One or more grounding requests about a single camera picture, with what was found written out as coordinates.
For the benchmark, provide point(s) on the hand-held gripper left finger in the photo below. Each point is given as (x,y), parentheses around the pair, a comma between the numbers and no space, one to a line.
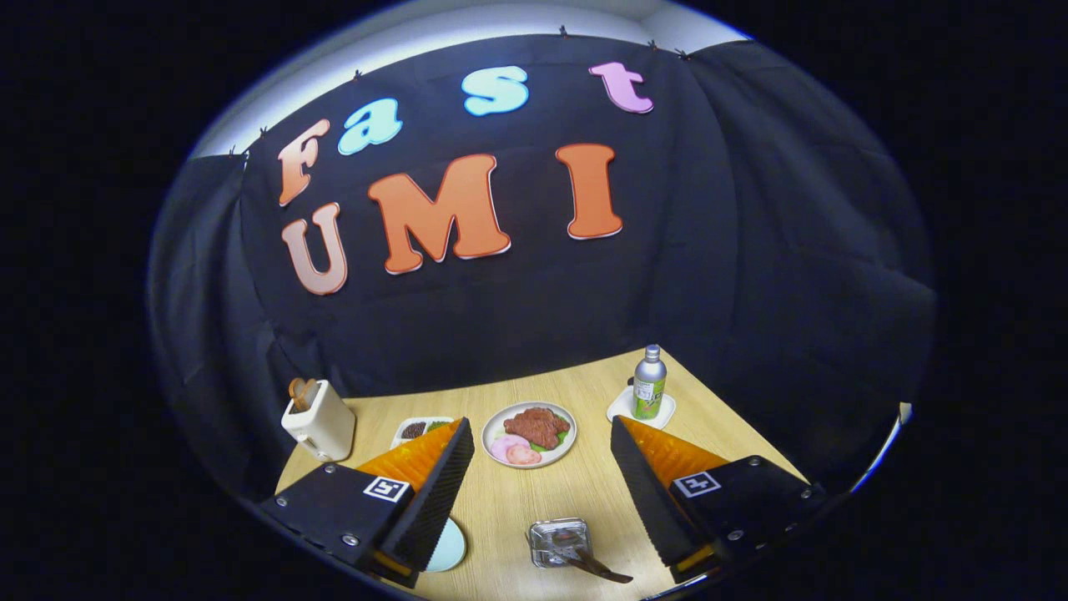
(434,505)

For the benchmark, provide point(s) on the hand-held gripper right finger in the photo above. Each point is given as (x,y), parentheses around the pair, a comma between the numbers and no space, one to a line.
(647,501)

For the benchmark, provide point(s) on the light teal plate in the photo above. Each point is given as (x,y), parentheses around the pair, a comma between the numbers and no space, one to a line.
(449,547)

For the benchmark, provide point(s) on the white divided tray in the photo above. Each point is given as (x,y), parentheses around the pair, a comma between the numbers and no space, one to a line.
(399,436)

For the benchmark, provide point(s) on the pile of dark beans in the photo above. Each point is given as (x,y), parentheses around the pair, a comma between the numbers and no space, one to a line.
(413,430)

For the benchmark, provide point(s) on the white square coaster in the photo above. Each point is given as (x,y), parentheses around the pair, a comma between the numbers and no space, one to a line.
(619,409)

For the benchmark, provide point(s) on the pink ham slices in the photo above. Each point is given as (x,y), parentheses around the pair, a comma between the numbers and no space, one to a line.
(513,451)

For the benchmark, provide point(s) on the cream dinner plate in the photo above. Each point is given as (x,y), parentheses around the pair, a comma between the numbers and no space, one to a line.
(559,451)

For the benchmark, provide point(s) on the green label metal bottle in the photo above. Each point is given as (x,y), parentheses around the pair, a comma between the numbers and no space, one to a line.
(649,388)

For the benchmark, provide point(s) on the brown steak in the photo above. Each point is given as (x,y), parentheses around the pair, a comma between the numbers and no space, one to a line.
(538,426)

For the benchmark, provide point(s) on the white toaster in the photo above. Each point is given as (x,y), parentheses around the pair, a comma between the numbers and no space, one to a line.
(325,426)

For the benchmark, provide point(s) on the brown bread slice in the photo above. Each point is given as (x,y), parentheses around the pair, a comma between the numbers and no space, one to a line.
(297,394)
(310,389)

